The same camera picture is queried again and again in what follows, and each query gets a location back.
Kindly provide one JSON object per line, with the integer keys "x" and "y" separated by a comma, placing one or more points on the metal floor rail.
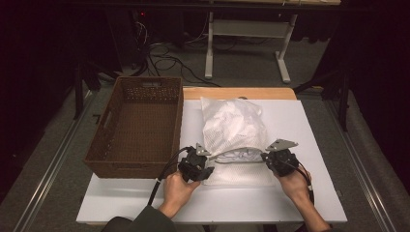
{"x": 48, "y": 180}
{"x": 367, "y": 180}

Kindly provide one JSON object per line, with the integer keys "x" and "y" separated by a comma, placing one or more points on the black metal stand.
{"x": 85, "y": 83}
{"x": 338, "y": 93}

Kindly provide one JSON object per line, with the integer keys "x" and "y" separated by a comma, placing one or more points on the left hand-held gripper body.
{"x": 193, "y": 166}

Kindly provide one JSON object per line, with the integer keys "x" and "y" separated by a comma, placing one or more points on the black computer tower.
{"x": 129, "y": 38}

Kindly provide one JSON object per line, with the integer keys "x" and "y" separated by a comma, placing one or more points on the brown wicker basket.
{"x": 141, "y": 129}

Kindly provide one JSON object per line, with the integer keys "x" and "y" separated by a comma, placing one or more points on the person's right hand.
{"x": 295, "y": 185}

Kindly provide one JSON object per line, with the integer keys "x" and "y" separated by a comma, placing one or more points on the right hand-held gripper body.
{"x": 283, "y": 161}

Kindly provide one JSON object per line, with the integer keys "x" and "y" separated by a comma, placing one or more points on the person's left hand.
{"x": 177, "y": 191}

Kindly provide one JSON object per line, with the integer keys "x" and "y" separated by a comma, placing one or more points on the white metal desk frame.
{"x": 248, "y": 29}

